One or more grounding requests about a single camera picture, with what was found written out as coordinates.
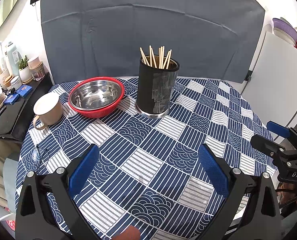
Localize beige mug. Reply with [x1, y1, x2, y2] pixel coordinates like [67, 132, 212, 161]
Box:
[33, 92, 63, 130]

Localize blue white patterned tablecloth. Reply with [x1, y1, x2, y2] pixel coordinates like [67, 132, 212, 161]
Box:
[15, 77, 276, 240]

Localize pale blue bottle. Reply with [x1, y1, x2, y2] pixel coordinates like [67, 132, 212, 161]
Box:
[6, 41, 20, 72]

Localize black chopstick holder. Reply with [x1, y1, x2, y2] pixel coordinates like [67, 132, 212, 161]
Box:
[135, 56, 180, 118]

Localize blue box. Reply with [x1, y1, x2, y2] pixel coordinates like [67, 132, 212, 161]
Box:
[17, 85, 32, 97]
[4, 94, 20, 105]

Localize wire eyeglasses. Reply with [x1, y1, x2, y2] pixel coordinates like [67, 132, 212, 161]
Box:
[28, 144, 50, 175]

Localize black side shelf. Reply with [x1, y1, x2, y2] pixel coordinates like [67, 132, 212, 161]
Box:
[0, 72, 54, 142]

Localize oval wall mirror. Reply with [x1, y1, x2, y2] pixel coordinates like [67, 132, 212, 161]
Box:
[0, 0, 42, 37]

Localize white cabinet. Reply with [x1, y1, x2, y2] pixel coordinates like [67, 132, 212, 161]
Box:
[241, 31, 297, 140]

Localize teal cloth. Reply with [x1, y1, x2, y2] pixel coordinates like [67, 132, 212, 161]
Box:
[2, 159, 20, 213]

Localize red-rimmed steel bowl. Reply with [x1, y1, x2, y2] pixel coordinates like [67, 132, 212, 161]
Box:
[68, 77, 126, 119]

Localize stainless steel bowl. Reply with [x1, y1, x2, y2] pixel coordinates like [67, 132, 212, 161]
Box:
[70, 80, 122, 109]

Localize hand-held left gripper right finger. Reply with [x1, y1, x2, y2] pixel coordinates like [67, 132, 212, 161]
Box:
[198, 144, 282, 240]

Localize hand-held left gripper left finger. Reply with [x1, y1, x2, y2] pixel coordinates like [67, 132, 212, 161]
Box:
[15, 144, 106, 240]

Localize person's right hand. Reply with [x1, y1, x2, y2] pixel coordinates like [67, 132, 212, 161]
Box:
[278, 182, 297, 207]

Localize purple glass jar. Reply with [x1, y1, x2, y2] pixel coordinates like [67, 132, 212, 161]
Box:
[31, 67, 45, 80]

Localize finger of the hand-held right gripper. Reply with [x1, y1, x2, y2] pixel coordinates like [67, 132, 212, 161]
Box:
[267, 121, 297, 150]
[250, 134, 297, 173]

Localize white jar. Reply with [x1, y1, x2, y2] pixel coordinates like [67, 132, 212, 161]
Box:
[10, 76, 22, 89]

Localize bunch of wooden chopsticks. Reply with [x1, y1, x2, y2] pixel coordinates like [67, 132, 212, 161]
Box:
[140, 45, 172, 70]

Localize grey backdrop cloth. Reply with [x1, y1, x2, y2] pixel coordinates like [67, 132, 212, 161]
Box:
[40, 0, 266, 83]

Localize black flat case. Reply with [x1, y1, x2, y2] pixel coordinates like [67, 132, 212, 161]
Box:
[0, 100, 26, 137]

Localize potted succulent white pot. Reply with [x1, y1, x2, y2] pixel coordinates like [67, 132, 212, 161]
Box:
[18, 55, 32, 82]

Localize person's right forearm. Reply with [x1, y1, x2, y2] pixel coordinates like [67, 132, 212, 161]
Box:
[280, 206, 297, 240]

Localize pink jar wooden lid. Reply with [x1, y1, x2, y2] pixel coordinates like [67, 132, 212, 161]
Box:
[27, 57, 42, 70]

